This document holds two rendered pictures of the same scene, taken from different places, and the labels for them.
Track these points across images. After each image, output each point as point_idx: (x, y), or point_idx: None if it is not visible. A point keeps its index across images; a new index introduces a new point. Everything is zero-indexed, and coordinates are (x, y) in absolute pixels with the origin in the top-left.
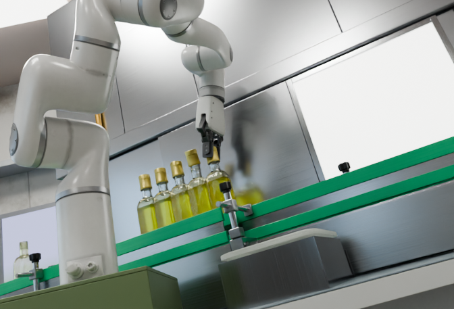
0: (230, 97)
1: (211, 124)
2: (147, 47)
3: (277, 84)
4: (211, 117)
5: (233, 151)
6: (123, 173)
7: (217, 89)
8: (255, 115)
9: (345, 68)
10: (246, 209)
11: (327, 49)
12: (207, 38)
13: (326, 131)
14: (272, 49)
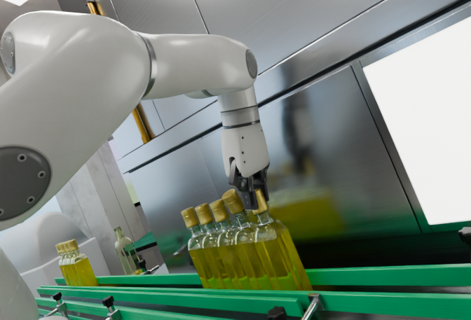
0: (270, 89)
1: (246, 171)
2: (156, 19)
3: (336, 64)
4: (243, 163)
5: (286, 167)
6: (176, 172)
7: (244, 113)
8: (308, 120)
9: (470, 34)
10: (315, 310)
11: None
12: (197, 78)
13: (429, 150)
14: (322, 2)
